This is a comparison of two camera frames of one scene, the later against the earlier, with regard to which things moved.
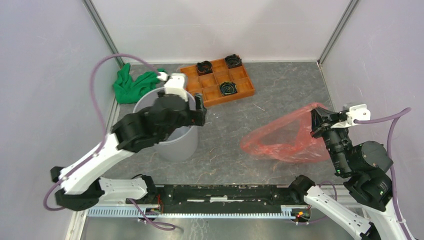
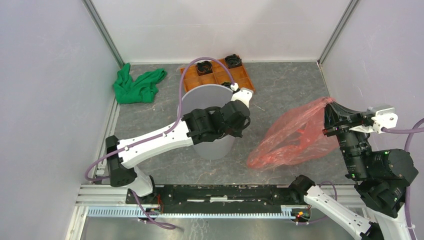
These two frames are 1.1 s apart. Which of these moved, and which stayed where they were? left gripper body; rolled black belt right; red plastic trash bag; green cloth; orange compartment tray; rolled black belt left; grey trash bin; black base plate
Moved: left gripper body; red plastic trash bag; grey trash bin
Stayed: rolled black belt right; orange compartment tray; black base plate; rolled black belt left; green cloth
